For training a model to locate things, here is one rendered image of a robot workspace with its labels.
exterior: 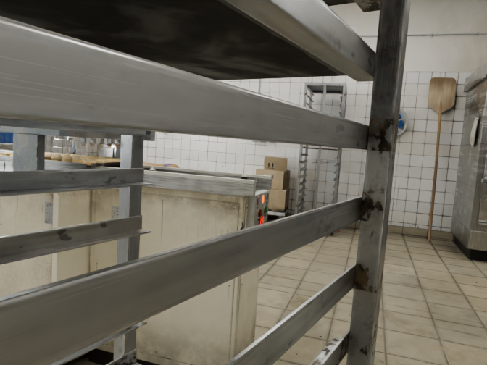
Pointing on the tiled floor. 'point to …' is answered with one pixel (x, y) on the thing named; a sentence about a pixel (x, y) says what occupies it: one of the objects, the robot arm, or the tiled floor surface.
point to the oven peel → (438, 94)
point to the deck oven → (472, 173)
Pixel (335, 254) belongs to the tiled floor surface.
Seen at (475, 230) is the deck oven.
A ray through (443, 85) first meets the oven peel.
